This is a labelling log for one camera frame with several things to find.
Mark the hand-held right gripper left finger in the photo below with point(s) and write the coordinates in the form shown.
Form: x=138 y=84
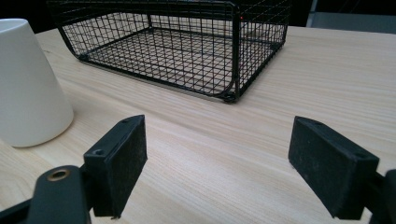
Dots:
x=120 y=168

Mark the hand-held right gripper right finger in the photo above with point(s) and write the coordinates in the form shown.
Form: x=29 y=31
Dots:
x=327 y=174

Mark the grey furniture panel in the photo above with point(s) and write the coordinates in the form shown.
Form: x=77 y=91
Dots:
x=351 y=21

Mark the white cup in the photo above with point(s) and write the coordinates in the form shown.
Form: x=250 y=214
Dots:
x=28 y=87

